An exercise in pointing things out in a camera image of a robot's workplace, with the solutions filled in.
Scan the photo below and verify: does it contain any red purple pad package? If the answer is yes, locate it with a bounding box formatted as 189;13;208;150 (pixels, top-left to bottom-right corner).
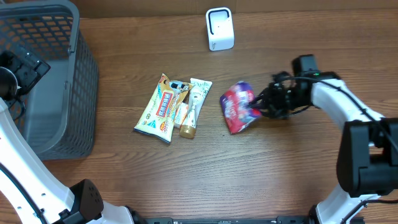
220;81;261;134

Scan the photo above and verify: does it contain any white tube gold cap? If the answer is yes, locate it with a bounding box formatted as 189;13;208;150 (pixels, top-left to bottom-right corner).
180;78;213;139

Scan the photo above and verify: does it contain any small orange snack packet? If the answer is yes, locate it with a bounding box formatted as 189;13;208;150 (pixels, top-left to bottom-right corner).
174;102;188;129

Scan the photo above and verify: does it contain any yellow wet wipes pack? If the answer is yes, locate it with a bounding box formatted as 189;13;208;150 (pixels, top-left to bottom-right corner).
134;73;193;143

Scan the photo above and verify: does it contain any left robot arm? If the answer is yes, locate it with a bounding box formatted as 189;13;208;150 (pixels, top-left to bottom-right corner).
1;50;145;224

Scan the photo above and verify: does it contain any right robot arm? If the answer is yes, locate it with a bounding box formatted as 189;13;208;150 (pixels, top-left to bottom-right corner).
249;54;397;223

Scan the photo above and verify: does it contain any white barcode scanner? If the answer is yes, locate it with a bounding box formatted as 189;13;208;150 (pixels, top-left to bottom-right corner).
205;7;234;51

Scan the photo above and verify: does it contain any dark grey plastic basket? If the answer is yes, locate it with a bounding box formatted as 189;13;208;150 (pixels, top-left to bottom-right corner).
1;1;99;161

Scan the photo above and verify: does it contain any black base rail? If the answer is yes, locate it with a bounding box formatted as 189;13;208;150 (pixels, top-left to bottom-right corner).
145;215;315;224

